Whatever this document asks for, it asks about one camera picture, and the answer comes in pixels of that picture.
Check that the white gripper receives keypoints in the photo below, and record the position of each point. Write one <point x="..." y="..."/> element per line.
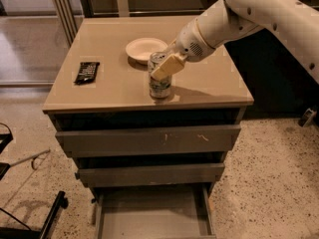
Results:
<point x="189" y="43"/>

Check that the silver green soda can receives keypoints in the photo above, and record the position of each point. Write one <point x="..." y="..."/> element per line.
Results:
<point x="158" y="89"/>

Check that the small grey floor bracket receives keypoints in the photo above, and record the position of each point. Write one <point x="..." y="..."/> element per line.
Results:
<point x="308" y="117"/>

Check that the bottom grey drawer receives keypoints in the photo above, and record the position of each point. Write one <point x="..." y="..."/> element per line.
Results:
<point x="154" y="212"/>

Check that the grey drawer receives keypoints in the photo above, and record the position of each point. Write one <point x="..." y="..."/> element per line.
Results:
<point x="148" y="141"/>
<point x="154" y="212"/>
<point x="150" y="175"/>

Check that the white paper bowl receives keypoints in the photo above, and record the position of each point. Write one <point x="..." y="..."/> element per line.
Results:
<point x="141" y="49"/>

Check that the top grey drawer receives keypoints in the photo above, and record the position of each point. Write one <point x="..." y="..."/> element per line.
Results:
<point x="148" y="141"/>

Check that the black chair base leg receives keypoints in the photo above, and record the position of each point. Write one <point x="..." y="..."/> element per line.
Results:
<point x="46" y="232"/>

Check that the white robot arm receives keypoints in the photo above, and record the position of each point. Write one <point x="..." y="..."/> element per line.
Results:
<point x="293" y="23"/>

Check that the metal rod on floor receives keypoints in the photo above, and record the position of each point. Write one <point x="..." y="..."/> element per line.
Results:
<point x="32" y="157"/>

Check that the grey drawer cabinet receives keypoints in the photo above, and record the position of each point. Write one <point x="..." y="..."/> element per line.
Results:
<point x="210" y="92"/>

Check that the black snack packet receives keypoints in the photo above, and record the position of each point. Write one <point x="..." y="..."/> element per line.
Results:
<point x="87" y="73"/>

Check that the metal railing frame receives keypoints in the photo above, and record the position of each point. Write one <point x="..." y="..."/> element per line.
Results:
<point x="133" y="0"/>

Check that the middle grey drawer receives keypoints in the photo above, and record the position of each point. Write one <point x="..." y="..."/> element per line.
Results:
<point x="150" y="175"/>

